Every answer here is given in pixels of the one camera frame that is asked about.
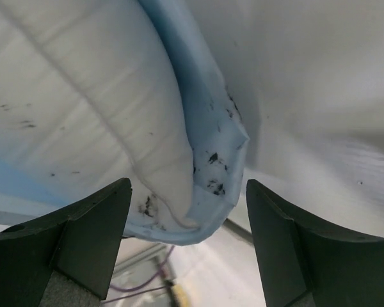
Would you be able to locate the light blue pillowcase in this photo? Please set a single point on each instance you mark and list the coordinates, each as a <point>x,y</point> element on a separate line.
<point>289,93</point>

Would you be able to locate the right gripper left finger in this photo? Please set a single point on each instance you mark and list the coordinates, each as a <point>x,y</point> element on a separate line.
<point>66,257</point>

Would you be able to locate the white pillow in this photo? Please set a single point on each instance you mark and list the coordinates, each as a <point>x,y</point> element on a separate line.
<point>87,96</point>

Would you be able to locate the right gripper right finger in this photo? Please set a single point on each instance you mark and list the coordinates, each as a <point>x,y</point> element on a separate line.
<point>305,260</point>

